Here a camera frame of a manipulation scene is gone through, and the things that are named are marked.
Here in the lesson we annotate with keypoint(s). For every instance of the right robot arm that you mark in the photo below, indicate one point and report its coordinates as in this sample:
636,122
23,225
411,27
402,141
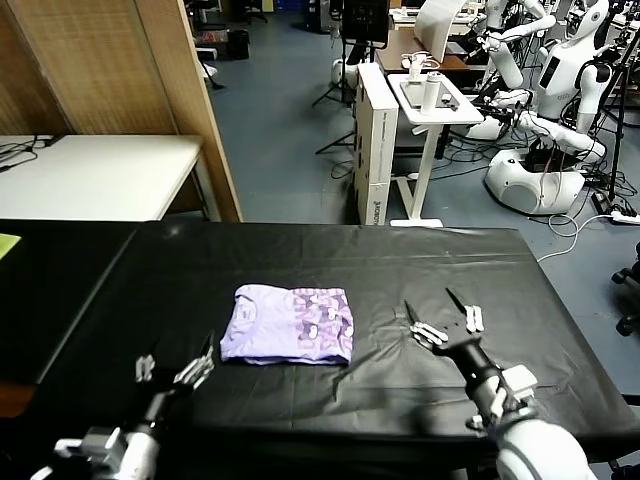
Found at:
535,445

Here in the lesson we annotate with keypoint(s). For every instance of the small white cup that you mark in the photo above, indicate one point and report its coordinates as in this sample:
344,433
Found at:
415,70

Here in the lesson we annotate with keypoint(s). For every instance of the blue plastic crate stack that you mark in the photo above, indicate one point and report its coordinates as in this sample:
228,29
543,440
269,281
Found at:
290,4

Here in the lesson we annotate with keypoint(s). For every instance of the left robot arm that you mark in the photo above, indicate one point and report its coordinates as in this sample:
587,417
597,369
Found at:
140,455

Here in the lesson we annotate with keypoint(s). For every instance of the grey tablet tray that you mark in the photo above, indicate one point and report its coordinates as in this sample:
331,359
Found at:
415,95

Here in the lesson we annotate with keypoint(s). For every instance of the black office chair base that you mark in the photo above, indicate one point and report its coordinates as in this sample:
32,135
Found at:
627,300

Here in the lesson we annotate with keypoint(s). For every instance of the brown wooden desk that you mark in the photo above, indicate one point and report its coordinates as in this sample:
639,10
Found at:
400,50

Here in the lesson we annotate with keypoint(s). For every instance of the cream white desk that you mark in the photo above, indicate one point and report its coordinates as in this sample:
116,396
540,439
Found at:
100,175

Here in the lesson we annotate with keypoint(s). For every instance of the yellow green sheet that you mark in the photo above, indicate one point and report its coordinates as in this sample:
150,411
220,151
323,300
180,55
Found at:
7,245

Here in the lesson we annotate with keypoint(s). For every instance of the white power strip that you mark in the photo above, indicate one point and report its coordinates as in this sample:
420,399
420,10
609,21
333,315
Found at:
627,216

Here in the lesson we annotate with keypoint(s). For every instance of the black light stand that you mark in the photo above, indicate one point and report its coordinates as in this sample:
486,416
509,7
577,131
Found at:
620,125

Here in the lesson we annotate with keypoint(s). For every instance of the black table cover cloth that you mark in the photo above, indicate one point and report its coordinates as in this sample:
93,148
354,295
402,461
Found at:
350,260

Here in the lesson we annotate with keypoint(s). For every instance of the black trash bin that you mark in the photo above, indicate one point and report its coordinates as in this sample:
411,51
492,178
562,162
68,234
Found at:
239,45

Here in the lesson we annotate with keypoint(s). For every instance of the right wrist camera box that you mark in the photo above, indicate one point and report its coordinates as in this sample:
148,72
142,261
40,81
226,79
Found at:
520,380

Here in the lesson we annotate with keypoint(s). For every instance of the white curved panel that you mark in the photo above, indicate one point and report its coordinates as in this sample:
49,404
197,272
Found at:
437,25

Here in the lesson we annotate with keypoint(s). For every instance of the white humanoid robot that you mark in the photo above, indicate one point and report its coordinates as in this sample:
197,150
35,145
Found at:
560,80
505,60

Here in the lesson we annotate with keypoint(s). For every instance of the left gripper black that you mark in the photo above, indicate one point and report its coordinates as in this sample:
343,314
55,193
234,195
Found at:
160,405

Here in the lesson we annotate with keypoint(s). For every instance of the light purple t-shirt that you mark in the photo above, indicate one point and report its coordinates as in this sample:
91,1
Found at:
270,325

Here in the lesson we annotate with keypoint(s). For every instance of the small white standing desk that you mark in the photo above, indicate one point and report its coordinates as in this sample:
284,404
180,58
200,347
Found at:
430,117

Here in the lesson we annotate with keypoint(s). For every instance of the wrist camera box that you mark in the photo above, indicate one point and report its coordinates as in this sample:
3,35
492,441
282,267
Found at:
520,380
97,442

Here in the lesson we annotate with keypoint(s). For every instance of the white bottle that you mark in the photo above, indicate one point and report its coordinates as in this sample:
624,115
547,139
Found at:
431,92

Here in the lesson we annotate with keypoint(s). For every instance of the tall white cardboard box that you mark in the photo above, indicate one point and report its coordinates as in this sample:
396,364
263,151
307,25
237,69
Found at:
375,150

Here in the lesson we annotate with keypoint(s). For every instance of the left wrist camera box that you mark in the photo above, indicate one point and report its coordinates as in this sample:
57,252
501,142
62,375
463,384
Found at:
97,442

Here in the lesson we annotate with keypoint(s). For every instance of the black monitor screen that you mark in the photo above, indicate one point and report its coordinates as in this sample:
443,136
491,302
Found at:
367,22

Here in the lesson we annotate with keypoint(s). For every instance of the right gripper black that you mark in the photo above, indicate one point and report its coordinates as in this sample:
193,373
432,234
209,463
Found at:
472,360

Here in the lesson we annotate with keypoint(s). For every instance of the black tripod stand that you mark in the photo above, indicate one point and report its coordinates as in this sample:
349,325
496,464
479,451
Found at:
345,100

